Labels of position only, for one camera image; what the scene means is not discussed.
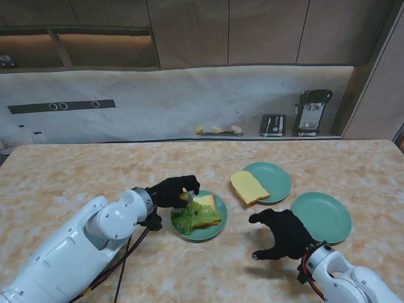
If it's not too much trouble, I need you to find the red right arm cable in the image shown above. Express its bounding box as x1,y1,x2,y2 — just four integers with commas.
301,252,326,298

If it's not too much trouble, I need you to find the toy fried egg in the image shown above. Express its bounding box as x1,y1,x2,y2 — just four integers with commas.
178,189,196,205

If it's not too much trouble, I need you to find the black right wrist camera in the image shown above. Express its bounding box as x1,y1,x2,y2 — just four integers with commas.
296,264,312,283

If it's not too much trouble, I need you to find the open wooden wall shelf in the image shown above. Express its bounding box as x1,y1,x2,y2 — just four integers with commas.
0,27,162,71

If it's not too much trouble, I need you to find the toy bread slice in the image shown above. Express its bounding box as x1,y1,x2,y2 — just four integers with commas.
229,170,271,208
191,194,220,229

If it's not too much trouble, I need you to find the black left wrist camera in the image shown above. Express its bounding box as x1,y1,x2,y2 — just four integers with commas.
140,214,163,230

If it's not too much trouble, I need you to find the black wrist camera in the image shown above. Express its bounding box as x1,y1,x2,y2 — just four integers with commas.
140,214,163,230
296,264,312,283

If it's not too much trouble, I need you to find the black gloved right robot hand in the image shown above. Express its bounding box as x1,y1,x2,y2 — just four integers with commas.
248,208,316,261

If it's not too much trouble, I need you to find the green lettuce leaf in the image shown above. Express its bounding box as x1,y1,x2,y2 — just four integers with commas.
170,201,223,236

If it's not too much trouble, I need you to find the black wall socket strip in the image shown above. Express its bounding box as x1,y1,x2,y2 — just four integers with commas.
7,99,116,115

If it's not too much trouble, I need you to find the black silver coffee machine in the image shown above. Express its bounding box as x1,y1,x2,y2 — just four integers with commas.
293,89,334,137

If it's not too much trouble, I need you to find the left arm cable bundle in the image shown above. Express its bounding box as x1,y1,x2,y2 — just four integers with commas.
72,225,149,303

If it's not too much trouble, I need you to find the dark cutting board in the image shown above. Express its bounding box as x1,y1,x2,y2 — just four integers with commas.
198,131,244,137

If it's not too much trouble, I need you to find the green round plate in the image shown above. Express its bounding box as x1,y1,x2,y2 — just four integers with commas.
292,191,352,244
170,189,228,242
242,162,292,204

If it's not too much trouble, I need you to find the black silver toaster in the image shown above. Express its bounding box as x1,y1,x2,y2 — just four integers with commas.
259,114,287,138

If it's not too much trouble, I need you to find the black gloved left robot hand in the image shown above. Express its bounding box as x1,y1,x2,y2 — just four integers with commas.
145,175,201,210

